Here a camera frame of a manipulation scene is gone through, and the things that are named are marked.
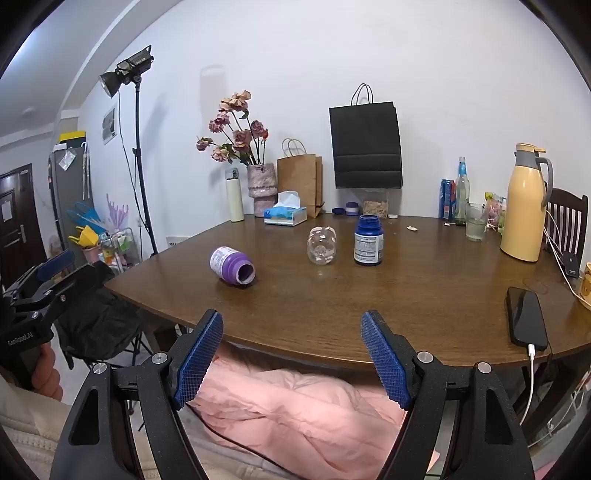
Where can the tall glass bottle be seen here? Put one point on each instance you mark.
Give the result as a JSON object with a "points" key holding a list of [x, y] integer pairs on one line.
{"points": [[462, 198]]}

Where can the dark wooden chair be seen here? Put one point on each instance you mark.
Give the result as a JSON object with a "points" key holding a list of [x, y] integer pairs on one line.
{"points": [[570, 203]]}

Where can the white thermos bottle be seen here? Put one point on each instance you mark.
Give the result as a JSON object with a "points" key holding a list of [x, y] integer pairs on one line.
{"points": [[235, 198]]}

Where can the yellow box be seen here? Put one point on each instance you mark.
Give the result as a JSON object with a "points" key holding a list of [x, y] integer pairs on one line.
{"points": [[73, 138]]}

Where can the blue drink can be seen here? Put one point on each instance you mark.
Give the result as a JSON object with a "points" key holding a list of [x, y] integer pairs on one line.
{"points": [[446, 201]]}

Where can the pink jacket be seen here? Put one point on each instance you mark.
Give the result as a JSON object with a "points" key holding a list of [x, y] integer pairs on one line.
{"points": [[286, 415]]}

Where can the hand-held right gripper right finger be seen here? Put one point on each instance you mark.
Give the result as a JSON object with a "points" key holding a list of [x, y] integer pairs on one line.
{"points": [[385, 360]]}

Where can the person's left forearm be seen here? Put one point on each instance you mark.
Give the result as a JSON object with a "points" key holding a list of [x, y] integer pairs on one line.
{"points": [[27, 429]]}

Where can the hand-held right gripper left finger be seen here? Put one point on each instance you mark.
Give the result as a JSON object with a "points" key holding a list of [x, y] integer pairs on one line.
{"points": [[196, 364]]}

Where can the black studio light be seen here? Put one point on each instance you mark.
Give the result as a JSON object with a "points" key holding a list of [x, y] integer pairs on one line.
{"points": [[127, 69]]}

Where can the grey refrigerator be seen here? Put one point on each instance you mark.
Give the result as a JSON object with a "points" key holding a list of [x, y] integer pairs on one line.
{"points": [[69, 198]]}

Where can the black cloth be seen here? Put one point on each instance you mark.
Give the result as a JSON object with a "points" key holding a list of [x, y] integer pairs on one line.
{"points": [[99, 318]]}

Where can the blue plastic hangers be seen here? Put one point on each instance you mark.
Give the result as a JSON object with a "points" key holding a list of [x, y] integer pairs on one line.
{"points": [[85, 216]]}

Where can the clear glass cup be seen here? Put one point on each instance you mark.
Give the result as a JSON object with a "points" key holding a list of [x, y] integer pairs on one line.
{"points": [[321, 247]]}

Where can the person's left hand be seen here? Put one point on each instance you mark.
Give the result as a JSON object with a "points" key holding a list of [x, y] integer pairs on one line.
{"points": [[46, 374]]}

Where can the yellow mug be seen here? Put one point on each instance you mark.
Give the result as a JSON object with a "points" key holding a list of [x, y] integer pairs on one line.
{"points": [[586, 286]]}

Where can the purple plastic hangers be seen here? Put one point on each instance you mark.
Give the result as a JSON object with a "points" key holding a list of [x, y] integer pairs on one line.
{"points": [[116, 214]]}

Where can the blue tissue box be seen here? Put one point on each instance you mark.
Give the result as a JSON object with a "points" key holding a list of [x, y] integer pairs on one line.
{"points": [[284, 215]]}

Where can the clear snack jar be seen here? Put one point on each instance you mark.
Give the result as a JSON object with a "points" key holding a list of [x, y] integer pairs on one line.
{"points": [[375, 205]]}

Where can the glass tumbler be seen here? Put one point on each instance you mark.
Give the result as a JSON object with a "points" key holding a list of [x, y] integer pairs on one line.
{"points": [[475, 226]]}

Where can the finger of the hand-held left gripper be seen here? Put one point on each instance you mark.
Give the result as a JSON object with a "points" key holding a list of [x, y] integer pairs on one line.
{"points": [[69, 288], [54, 268]]}

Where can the brown paper bag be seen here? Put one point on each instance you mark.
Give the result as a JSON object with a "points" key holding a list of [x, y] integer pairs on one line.
{"points": [[298, 182]]}

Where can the colourful snack packets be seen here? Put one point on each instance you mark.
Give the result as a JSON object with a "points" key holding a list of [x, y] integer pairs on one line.
{"points": [[495, 212]]}

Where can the black smartphone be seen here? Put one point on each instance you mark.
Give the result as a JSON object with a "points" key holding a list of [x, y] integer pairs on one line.
{"points": [[526, 318]]}

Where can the black paper bag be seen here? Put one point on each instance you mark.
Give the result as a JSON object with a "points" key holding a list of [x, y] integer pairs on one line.
{"points": [[367, 147]]}

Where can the dried pink flowers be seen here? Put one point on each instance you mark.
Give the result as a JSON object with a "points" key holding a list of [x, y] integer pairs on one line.
{"points": [[240, 137]]}

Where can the black power adapter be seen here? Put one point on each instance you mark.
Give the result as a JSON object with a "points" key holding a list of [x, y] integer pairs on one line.
{"points": [[570, 265]]}

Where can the white storage cart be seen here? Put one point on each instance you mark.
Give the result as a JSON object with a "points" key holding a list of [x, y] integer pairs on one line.
{"points": [[117, 249]]}

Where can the dark wooden door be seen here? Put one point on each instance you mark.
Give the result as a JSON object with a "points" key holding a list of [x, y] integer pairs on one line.
{"points": [[21, 221]]}

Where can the yellow thermos jug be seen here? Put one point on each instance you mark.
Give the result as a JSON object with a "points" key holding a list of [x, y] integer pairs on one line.
{"points": [[524, 212]]}

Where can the purple white tipped bottle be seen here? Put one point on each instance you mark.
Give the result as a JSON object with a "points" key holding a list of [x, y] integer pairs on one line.
{"points": [[231, 267]]}

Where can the pink ceramic vase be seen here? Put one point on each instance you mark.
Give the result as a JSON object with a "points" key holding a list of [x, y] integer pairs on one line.
{"points": [[262, 189]]}

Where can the blue pill bottle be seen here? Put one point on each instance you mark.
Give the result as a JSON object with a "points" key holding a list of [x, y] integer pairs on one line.
{"points": [[368, 242]]}

